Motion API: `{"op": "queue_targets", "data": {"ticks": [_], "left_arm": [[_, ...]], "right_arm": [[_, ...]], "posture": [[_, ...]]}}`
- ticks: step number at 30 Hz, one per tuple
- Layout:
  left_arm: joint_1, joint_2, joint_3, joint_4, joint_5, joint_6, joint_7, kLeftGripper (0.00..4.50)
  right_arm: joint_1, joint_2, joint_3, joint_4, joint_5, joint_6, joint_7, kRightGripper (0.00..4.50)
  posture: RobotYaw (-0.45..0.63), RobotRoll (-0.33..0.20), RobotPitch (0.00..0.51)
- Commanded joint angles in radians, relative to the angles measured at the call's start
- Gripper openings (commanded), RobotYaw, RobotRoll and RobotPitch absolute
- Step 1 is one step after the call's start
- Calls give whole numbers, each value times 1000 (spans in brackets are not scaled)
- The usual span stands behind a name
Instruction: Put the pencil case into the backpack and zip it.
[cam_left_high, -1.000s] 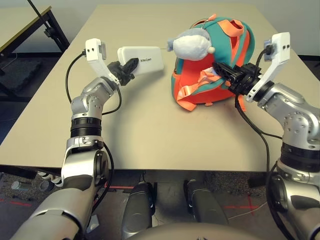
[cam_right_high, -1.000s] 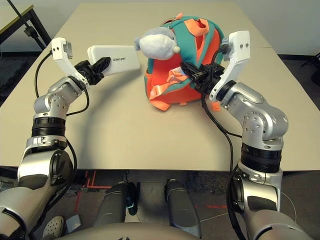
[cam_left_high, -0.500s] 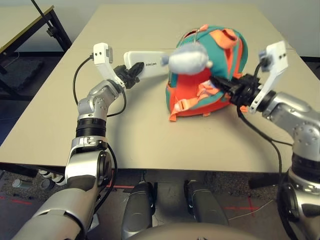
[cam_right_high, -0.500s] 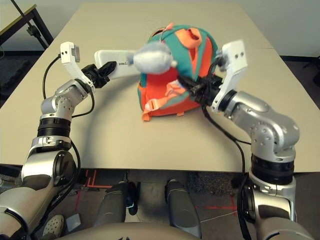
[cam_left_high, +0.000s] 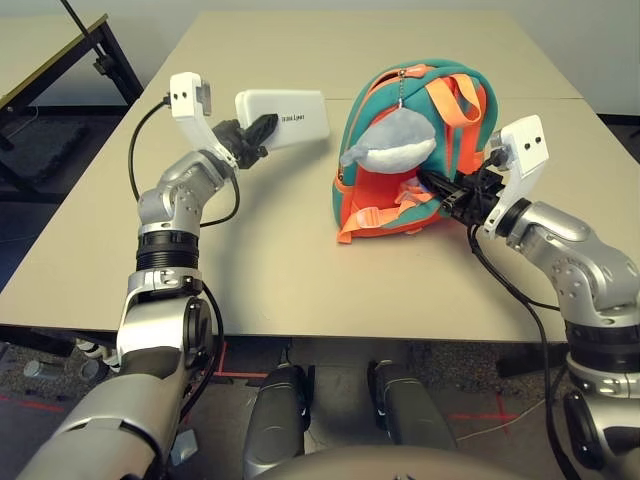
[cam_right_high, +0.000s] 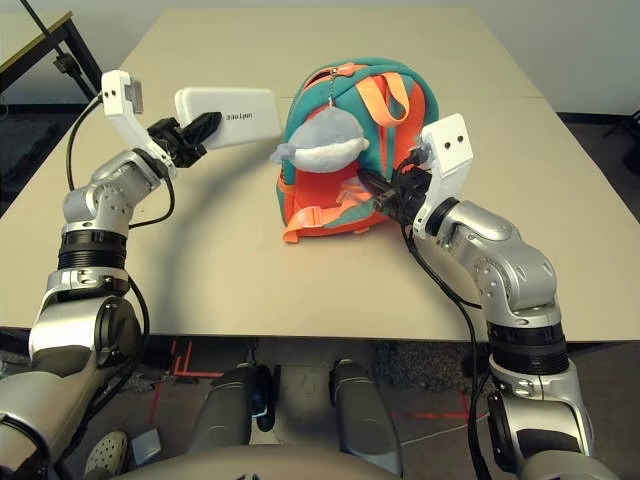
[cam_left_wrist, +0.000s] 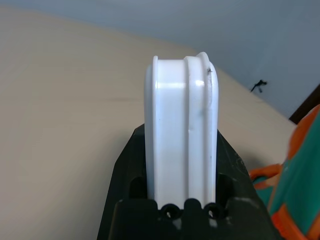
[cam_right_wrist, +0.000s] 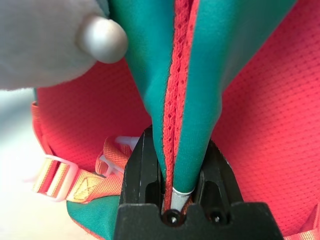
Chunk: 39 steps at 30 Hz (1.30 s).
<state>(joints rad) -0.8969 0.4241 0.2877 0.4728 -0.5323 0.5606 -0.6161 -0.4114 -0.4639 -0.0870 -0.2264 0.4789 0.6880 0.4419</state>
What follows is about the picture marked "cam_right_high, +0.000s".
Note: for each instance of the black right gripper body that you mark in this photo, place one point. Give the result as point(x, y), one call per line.
point(412, 192)

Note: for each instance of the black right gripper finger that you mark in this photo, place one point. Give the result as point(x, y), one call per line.
point(386, 205)
point(376, 183)

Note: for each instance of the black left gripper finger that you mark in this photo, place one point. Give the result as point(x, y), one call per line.
point(204, 128)

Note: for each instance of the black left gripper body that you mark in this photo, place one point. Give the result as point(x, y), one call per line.
point(172, 142)

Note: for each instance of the white pencil case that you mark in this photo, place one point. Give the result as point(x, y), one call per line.
point(250, 120)

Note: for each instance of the grey plush whale zipper charm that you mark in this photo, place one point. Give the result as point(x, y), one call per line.
point(325, 150)

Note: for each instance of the teal and orange backpack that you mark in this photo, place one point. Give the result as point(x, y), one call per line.
point(310, 200)

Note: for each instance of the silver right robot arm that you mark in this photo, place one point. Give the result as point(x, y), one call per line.
point(500, 250)

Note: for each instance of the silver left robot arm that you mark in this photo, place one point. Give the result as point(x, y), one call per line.
point(110, 200)

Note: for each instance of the black clamp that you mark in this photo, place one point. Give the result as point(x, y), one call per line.
point(67, 65)

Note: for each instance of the dark grey foam floor mat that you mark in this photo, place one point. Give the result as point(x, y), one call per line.
point(20, 155)

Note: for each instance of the thin black pole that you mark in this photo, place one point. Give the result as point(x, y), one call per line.
point(40, 26)

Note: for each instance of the grey robot right leg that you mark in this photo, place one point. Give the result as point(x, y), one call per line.
point(360, 410)

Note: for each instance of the grey robot leg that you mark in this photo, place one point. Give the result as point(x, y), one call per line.
point(360, 410)
point(230, 405)

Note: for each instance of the grey robot left leg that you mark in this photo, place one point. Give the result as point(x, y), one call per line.
point(230, 405)

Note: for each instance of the beige robot torso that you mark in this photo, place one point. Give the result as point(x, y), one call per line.
point(255, 465)

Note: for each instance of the small grey floor box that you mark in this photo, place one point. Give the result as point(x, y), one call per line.
point(146, 446)

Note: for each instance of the white perforated clog shoe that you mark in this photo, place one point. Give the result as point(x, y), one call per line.
point(107, 452)

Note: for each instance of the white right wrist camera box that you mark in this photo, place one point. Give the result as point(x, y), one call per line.
point(447, 145)

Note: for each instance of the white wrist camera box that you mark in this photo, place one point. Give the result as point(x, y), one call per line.
point(117, 92)
point(447, 145)

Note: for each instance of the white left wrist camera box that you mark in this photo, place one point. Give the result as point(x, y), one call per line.
point(117, 92)

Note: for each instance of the side table with black frame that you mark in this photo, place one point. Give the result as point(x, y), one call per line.
point(20, 35)

